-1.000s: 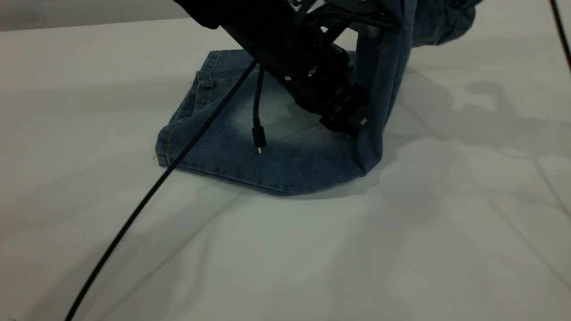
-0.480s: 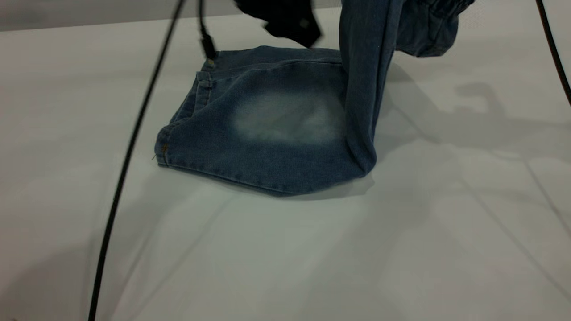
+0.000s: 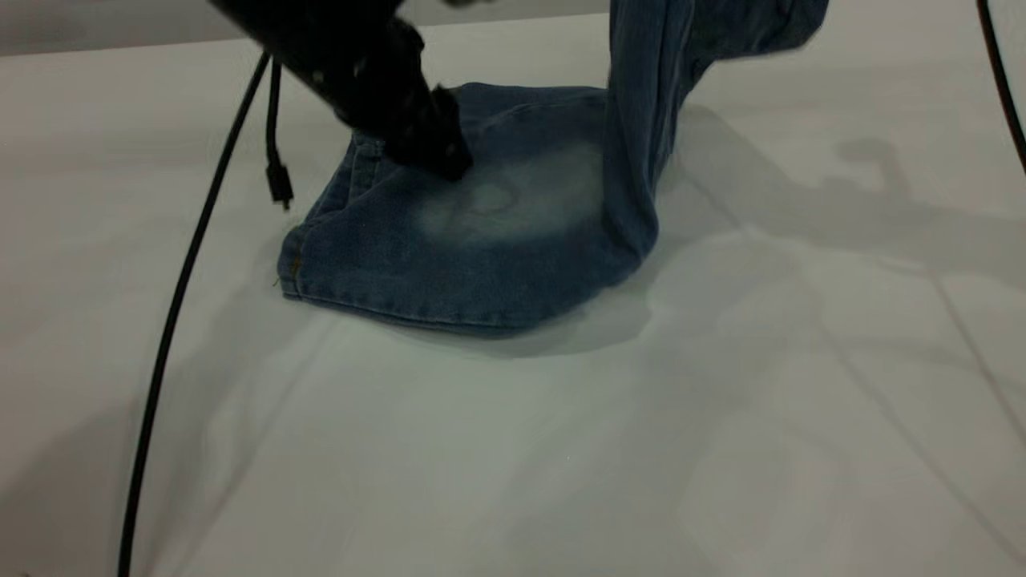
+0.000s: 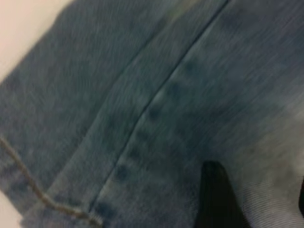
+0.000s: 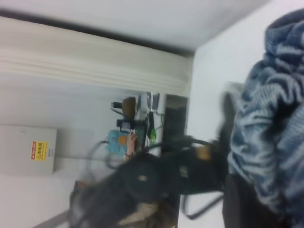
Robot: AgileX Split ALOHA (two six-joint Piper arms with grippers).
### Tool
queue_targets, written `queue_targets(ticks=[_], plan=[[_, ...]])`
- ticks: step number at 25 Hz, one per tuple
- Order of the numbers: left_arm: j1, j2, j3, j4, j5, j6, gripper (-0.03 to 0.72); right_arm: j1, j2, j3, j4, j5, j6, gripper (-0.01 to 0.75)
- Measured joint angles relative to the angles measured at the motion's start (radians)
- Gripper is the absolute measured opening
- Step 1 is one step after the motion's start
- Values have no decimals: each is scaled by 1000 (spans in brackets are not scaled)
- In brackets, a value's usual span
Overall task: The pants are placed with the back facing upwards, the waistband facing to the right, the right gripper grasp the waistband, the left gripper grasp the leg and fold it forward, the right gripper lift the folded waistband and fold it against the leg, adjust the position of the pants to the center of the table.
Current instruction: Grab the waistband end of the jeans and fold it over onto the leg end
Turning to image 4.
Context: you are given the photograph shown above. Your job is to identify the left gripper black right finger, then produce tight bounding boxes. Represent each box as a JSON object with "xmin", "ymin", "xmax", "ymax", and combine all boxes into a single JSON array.
[{"xmin": 297, "ymin": 178, "xmax": 304, "ymax": 216}]

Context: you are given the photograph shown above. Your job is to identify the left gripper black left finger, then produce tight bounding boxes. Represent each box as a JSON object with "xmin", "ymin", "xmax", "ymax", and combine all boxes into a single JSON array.
[{"xmin": 194, "ymin": 161, "xmax": 243, "ymax": 228}]

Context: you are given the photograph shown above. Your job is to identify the blue denim shorts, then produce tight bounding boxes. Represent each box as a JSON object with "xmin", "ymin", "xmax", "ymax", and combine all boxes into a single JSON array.
[{"xmin": 0, "ymin": 0, "xmax": 304, "ymax": 228}]

